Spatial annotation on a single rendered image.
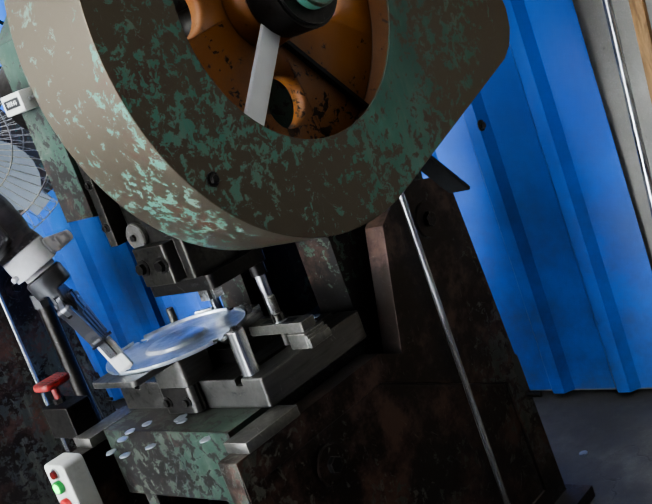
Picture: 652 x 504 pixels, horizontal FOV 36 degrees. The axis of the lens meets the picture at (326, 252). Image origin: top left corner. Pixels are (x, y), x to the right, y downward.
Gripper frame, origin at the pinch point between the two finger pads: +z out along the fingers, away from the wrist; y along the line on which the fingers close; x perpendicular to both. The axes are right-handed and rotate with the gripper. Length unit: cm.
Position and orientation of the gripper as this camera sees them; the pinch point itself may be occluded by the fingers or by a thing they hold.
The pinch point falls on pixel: (114, 354)
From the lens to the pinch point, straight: 193.0
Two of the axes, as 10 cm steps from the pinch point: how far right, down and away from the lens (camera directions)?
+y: 1.1, 1.8, -9.8
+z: 6.2, 7.6, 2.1
